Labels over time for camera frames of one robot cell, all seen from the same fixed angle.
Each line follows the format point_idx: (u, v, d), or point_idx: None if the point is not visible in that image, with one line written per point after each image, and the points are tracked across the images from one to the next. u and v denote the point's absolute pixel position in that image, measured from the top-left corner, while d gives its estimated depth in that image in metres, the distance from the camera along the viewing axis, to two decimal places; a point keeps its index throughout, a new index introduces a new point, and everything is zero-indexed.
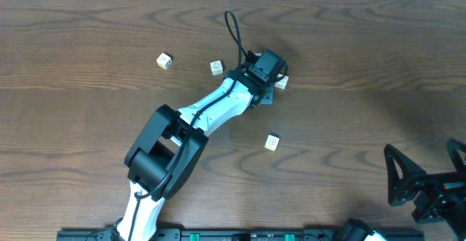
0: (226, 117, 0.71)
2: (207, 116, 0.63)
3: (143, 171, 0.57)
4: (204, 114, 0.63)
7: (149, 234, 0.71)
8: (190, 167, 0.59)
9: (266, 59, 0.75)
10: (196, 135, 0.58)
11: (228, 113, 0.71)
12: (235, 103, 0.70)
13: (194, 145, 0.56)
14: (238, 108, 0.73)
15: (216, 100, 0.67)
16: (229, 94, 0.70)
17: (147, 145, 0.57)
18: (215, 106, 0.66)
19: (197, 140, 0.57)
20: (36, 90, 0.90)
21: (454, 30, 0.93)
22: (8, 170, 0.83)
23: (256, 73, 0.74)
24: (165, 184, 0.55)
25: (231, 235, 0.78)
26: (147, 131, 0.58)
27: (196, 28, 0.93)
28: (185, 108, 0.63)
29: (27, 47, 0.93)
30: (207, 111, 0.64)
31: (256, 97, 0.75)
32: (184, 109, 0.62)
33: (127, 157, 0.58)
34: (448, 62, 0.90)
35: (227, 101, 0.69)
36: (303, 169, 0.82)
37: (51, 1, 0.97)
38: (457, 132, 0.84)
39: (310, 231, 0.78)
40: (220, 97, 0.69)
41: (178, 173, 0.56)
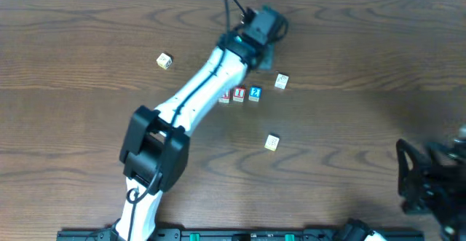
0: (212, 103, 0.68)
2: (190, 108, 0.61)
3: (137, 169, 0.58)
4: (186, 107, 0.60)
7: (148, 234, 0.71)
8: (180, 165, 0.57)
9: (263, 17, 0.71)
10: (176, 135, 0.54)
11: (215, 97, 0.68)
12: (221, 84, 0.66)
13: (175, 147, 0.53)
14: (228, 84, 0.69)
15: (199, 87, 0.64)
16: (216, 73, 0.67)
17: (132, 147, 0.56)
18: (198, 93, 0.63)
19: (178, 140, 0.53)
20: (36, 89, 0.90)
21: (455, 30, 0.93)
22: (7, 170, 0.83)
23: (254, 33, 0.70)
24: (157, 184, 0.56)
25: (231, 235, 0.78)
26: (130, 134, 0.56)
27: (196, 28, 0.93)
28: (164, 105, 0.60)
29: (27, 47, 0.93)
30: (188, 104, 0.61)
31: (254, 61, 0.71)
32: (163, 108, 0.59)
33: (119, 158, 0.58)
34: (448, 62, 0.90)
35: (212, 84, 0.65)
36: (303, 169, 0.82)
37: (51, 1, 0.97)
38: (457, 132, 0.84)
39: (310, 231, 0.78)
40: (204, 81, 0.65)
41: (166, 175, 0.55)
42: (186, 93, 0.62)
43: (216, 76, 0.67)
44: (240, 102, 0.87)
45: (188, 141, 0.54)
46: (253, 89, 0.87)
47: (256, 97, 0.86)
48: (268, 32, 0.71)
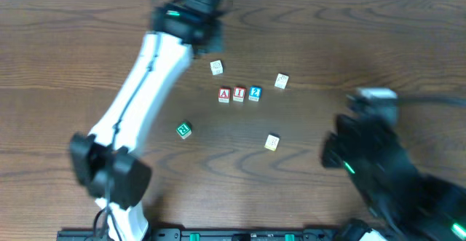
0: (160, 100, 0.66)
2: (129, 119, 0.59)
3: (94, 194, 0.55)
4: (124, 121, 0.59)
7: (143, 231, 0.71)
8: (137, 181, 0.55)
9: None
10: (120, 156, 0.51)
11: (162, 95, 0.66)
12: (161, 79, 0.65)
13: (121, 170, 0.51)
14: (171, 76, 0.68)
15: (139, 89, 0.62)
16: (153, 70, 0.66)
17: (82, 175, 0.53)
18: (139, 97, 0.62)
19: (123, 162, 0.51)
20: (36, 89, 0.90)
21: (455, 30, 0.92)
22: (7, 170, 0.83)
23: (196, 4, 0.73)
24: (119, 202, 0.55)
25: (231, 235, 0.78)
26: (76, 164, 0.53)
27: None
28: (100, 127, 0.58)
29: (27, 47, 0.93)
30: (126, 116, 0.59)
31: (198, 33, 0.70)
32: (99, 131, 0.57)
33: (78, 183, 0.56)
34: (449, 62, 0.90)
35: (149, 81, 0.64)
36: (303, 169, 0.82)
37: (51, 0, 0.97)
38: (457, 132, 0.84)
39: (310, 231, 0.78)
40: (140, 81, 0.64)
41: (124, 195, 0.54)
42: (124, 103, 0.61)
43: (153, 70, 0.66)
44: (240, 102, 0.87)
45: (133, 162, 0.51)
46: (253, 89, 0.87)
47: (255, 97, 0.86)
48: (210, 1, 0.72)
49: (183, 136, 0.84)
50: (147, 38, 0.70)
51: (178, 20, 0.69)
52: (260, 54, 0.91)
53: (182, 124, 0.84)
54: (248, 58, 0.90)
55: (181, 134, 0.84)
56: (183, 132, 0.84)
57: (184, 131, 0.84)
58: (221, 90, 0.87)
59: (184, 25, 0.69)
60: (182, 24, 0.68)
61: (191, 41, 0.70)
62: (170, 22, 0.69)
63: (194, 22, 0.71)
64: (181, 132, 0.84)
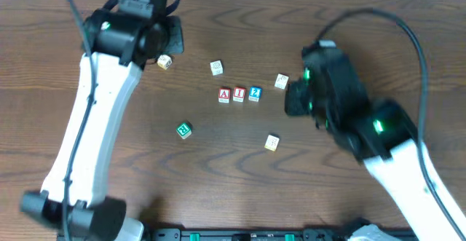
0: (113, 126, 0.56)
2: (79, 168, 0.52)
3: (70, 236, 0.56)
4: (75, 171, 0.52)
7: (137, 236, 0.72)
8: (107, 224, 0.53)
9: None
10: (74, 218, 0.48)
11: (113, 121, 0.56)
12: (107, 113, 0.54)
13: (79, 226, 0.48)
14: (121, 101, 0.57)
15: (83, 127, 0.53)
16: (96, 100, 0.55)
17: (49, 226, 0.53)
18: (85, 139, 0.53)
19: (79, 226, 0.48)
20: (36, 90, 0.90)
21: (455, 30, 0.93)
22: (7, 170, 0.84)
23: (132, 6, 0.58)
24: None
25: (231, 235, 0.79)
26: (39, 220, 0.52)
27: (196, 28, 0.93)
28: (52, 182, 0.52)
29: (26, 47, 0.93)
30: (76, 166, 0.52)
31: (143, 41, 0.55)
32: (50, 186, 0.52)
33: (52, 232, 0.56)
34: (448, 62, 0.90)
35: (96, 116, 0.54)
36: (303, 169, 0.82)
37: (51, 1, 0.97)
38: (456, 133, 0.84)
39: (310, 231, 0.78)
40: (83, 120, 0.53)
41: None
42: (69, 149, 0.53)
43: (97, 102, 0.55)
44: (240, 102, 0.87)
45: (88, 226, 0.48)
46: (253, 89, 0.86)
47: (255, 97, 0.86)
48: None
49: (183, 136, 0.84)
50: (82, 61, 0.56)
51: (115, 30, 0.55)
52: (260, 55, 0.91)
53: (182, 124, 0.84)
54: (248, 58, 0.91)
55: (181, 134, 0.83)
56: (183, 132, 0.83)
57: (184, 131, 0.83)
58: (221, 90, 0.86)
59: (124, 36, 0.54)
60: (121, 35, 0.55)
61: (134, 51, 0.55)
62: (105, 38, 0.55)
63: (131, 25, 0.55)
64: (181, 132, 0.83)
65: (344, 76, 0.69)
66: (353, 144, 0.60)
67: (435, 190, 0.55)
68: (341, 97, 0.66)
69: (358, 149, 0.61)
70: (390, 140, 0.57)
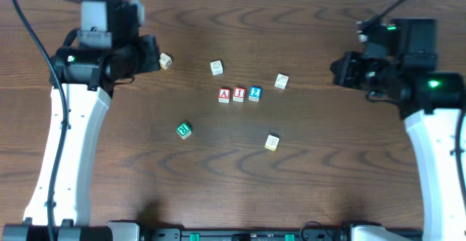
0: (92, 149, 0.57)
2: (62, 191, 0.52)
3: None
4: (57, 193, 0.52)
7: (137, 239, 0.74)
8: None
9: (91, 12, 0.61)
10: (61, 237, 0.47)
11: (89, 145, 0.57)
12: (82, 134, 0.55)
13: None
14: (95, 121, 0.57)
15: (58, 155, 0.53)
16: (70, 124, 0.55)
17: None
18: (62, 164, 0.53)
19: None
20: (36, 90, 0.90)
21: (455, 30, 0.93)
22: (8, 170, 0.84)
23: (92, 37, 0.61)
24: None
25: (231, 235, 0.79)
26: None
27: (196, 28, 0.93)
28: (31, 207, 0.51)
29: (26, 47, 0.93)
30: (57, 187, 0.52)
31: (109, 68, 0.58)
32: (32, 212, 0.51)
33: None
34: (448, 62, 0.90)
35: (71, 140, 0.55)
36: (303, 169, 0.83)
37: (51, 0, 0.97)
38: None
39: (309, 230, 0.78)
40: (58, 144, 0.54)
41: None
42: (47, 175, 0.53)
43: (71, 126, 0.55)
44: (241, 102, 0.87)
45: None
46: (253, 89, 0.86)
47: (256, 97, 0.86)
48: (106, 26, 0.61)
49: (183, 136, 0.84)
50: (52, 93, 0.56)
51: (79, 63, 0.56)
52: (260, 54, 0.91)
53: (182, 124, 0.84)
54: (248, 58, 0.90)
55: (181, 134, 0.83)
56: (183, 132, 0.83)
57: (184, 131, 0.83)
58: (221, 90, 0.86)
59: (89, 65, 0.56)
60: (86, 64, 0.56)
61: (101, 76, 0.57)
62: (73, 69, 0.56)
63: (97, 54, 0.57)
64: (181, 132, 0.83)
65: (424, 40, 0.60)
66: (403, 92, 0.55)
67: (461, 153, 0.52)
68: (411, 54, 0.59)
69: (408, 99, 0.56)
70: (440, 99, 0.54)
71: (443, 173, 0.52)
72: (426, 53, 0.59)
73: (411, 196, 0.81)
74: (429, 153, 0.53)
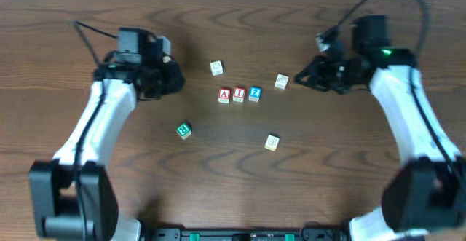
0: (116, 129, 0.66)
2: (89, 143, 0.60)
3: (63, 234, 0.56)
4: (86, 141, 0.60)
7: (137, 235, 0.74)
8: (108, 199, 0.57)
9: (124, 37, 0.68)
10: (84, 171, 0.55)
11: (116, 123, 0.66)
12: (114, 108, 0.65)
13: (89, 180, 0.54)
14: (124, 104, 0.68)
15: (93, 118, 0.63)
16: (105, 100, 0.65)
17: (46, 210, 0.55)
18: (96, 123, 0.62)
19: (87, 179, 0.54)
20: (36, 90, 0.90)
21: (454, 30, 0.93)
22: (8, 170, 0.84)
23: (126, 59, 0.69)
24: (92, 227, 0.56)
25: (231, 235, 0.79)
26: (38, 199, 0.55)
27: (196, 28, 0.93)
28: (62, 151, 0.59)
29: (26, 47, 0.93)
30: (87, 138, 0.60)
31: (138, 81, 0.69)
32: (61, 155, 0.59)
33: (38, 231, 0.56)
34: (448, 63, 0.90)
35: (104, 112, 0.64)
36: (303, 169, 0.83)
37: (50, 0, 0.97)
38: (456, 133, 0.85)
39: (309, 230, 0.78)
40: (94, 111, 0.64)
41: (97, 215, 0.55)
42: (80, 130, 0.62)
43: (105, 103, 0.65)
44: (240, 102, 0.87)
45: (98, 176, 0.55)
46: (253, 89, 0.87)
47: (255, 97, 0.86)
48: (137, 50, 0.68)
49: (183, 136, 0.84)
50: (93, 85, 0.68)
51: (113, 76, 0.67)
52: (260, 55, 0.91)
53: (182, 124, 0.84)
54: (248, 59, 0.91)
55: (181, 134, 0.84)
56: (183, 132, 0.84)
57: (184, 131, 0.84)
58: (221, 90, 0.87)
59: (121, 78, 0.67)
60: (122, 76, 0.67)
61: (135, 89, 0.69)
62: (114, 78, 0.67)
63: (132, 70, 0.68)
64: (181, 133, 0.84)
65: (379, 30, 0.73)
66: (365, 63, 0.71)
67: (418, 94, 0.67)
68: (370, 41, 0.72)
69: (369, 69, 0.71)
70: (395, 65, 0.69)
71: (405, 110, 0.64)
72: (380, 40, 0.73)
73: None
74: (384, 100, 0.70)
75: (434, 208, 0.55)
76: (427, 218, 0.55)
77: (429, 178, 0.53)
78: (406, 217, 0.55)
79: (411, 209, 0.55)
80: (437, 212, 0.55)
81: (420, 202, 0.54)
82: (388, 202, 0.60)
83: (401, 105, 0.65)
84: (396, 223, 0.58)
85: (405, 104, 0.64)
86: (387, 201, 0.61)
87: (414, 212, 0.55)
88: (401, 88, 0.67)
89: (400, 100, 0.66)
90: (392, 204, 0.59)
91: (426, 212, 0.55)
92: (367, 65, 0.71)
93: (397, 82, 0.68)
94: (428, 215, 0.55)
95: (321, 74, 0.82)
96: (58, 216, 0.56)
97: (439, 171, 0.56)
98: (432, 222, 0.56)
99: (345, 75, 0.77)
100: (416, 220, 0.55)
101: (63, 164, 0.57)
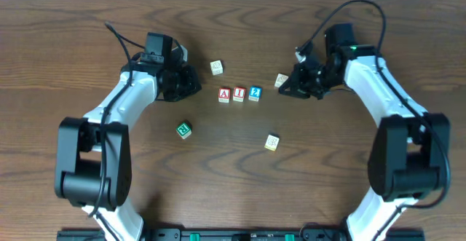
0: (138, 110, 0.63)
2: (117, 110, 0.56)
3: (80, 196, 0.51)
4: (113, 107, 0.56)
7: (140, 229, 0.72)
8: (127, 162, 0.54)
9: (151, 39, 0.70)
10: (111, 127, 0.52)
11: (139, 104, 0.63)
12: (142, 92, 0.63)
13: (117, 135, 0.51)
14: (148, 90, 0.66)
15: (121, 92, 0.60)
16: (132, 84, 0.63)
17: (68, 164, 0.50)
18: (123, 97, 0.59)
19: (114, 132, 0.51)
20: (36, 89, 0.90)
21: (455, 30, 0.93)
22: (7, 170, 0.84)
23: (151, 59, 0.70)
24: (109, 188, 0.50)
25: (231, 235, 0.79)
26: (62, 151, 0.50)
27: (196, 28, 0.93)
28: (91, 111, 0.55)
29: (25, 47, 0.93)
30: (115, 104, 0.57)
31: (161, 79, 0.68)
32: (90, 113, 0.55)
33: (55, 188, 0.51)
34: (448, 62, 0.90)
35: (132, 91, 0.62)
36: (303, 169, 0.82)
37: (50, 0, 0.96)
38: (456, 133, 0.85)
39: (310, 230, 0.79)
40: (121, 89, 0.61)
41: (116, 173, 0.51)
42: (108, 99, 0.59)
43: (133, 84, 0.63)
44: (240, 102, 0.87)
45: (125, 129, 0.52)
46: (253, 89, 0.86)
47: (256, 97, 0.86)
48: (162, 52, 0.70)
49: (183, 136, 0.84)
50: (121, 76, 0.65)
51: (140, 70, 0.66)
52: (260, 55, 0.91)
53: (182, 124, 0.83)
54: (248, 58, 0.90)
55: (181, 134, 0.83)
56: (183, 132, 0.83)
57: (184, 131, 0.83)
58: (221, 90, 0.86)
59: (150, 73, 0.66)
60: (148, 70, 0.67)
61: (156, 87, 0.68)
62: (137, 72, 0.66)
63: (157, 68, 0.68)
64: (181, 132, 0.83)
65: (348, 35, 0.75)
66: (336, 61, 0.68)
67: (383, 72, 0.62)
68: (341, 44, 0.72)
69: (341, 68, 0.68)
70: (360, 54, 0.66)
71: (368, 92, 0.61)
72: (349, 43, 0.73)
73: None
74: (357, 87, 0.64)
75: (416, 168, 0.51)
76: (411, 179, 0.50)
77: (403, 130, 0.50)
78: (389, 180, 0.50)
79: (392, 169, 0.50)
80: (421, 171, 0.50)
81: (399, 162, 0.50)
82: (370, 174, 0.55)
83: (370, 84, 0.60)
84: (381, 190, 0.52)
85: (372, 80, 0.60)
86: (370, 173, 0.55)
87: (397, 172, 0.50)
88: (365, 67, 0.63)
89: (368, 78, 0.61)
90: (374, 172, 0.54)
91: (408, 172, 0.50)
92: (338, 62, 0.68)
93: (363, 64, 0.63)
94: (412, 175, 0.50)
95: (302, 80, 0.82)
96: (78, 174, 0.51)
97: (413, 128, 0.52)
98: (419, 184, 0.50)
99: (322, 78, 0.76)
100: (401, 183, 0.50)
101: (92, 121, 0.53)
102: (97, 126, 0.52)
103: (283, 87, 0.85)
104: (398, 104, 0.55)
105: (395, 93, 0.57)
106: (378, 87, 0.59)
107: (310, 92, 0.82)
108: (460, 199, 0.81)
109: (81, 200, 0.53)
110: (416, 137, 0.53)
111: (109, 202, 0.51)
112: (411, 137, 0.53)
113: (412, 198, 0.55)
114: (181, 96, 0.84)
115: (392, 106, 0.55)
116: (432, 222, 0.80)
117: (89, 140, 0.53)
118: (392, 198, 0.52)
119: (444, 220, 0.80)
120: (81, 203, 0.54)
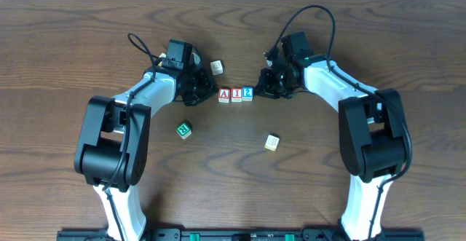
0: (159, 104, 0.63)
2: (142, 97, 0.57)
3: (97, 172, 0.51)
4: (138, 95, 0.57)
7: (142, 226, 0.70)
8: (145, 144, 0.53)
9: (171, 47, 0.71)
10: (137, 107, 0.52)
11: (159, 99, 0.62)
12: (164, 89, 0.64)
13: (141, 116, 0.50)
14: (170, 87, 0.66)
15: (144, 86, 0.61)
16: (155, 80, 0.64)
17: (89, 139, 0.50)
18: (147, 89, 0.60)
19: (140, 111, 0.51)
20: (35, 90, 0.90)
21: (455, 30, 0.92)
22: (7, 170, 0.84)
23: (169, 65, 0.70)
24: (126, 166, 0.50)
25: (231, 235, 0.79)
26: (86, 124, 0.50)
27: (196, 28, 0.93)
28: (119, 95, 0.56)
29: (25, 47, 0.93)
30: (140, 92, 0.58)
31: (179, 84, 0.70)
32: (117, 96, 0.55)
33: (76, 162, 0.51)
34: (448, 62, 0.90)
35: (158, 86, 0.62)
36: (303, 169, 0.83)
37: None
38: (456, 132, 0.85)
39: (309, 230, 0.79)
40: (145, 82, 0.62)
41: (135, 151, 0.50)
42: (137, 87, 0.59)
43: (156, 81, 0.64)
44: (239, 102, 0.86)
45: (148, 111, 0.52)
46: (244, 89, 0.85)
47: (249, 97, 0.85)
48: (182, 58, 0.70)
49: (183, 136, 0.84)
50: (145, 74, 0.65)
51: (163, 73, 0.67)
52: (260, 55, 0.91)
53: (182, 124, 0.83)
54: (248, 59, 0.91)
55: (181, 134, 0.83)
56: (183, 132, 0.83)
57: (184, 131, 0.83)
58: (221, 90, 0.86)
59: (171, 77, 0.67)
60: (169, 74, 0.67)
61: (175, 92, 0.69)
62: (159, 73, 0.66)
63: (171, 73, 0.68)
64: (181, 132, 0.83)
65: (303, 42, 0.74)
66: (295, 73, 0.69)
67: (339, 70, 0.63)
68: (297, 54, 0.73)
69: (300, 78, 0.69)
70: (312, 60, 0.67)
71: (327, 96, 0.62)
72: (305, 51, 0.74)
73: (408, 196, 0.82)
74: (317, 89, 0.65)
75: (383, 143, 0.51)
76: (382, 155, 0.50)
77: (360, 109, 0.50)
78: (362, 158, 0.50)
79: (361, 146, 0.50)
80: (392, 147, 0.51)
81: (365, 138, 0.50)
82: (344, 156, 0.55)
83: (325, 82, 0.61)
84: (354, 171, 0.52)
85: (330, 78, 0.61)
86: (342, 156, 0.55)
87: (365, 150, 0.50)
88: (318, 69, 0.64)
89: (323, 77, 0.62)
90: (346, 154, 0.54)
91: (377, 148, 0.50)
92: (297, 74, 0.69)
93: (317, 67, 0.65)
94: (381, 151, 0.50)
95: (269, 84, 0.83)
96: (98, 151, 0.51)
97: (370, 107, 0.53)
98: (389, 159, 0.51)
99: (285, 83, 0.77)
100: (372, 160, 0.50)
101: (118, 102, 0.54)
102: (122, 106, 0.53)
103: (257, 89, 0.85)
104: (352, 89, 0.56)
105: (346, 82, 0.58)
106: (333, 81, 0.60)
107: (278, 94, 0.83)
108: (460, 199, 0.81)
109: (96, 176, 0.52)
110: (376, 116, 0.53)
111: (125, 179, 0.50)
112: (372, 116, 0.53)
113: (388, 174, 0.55)
114: (199, 98, 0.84)
115: (346, 92, 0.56)
116: (431, 222, 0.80)
117: (113, 116, 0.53)
118: (370, 177, 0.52)
119: (443, 220, 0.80)
120: (95, 180, 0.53)
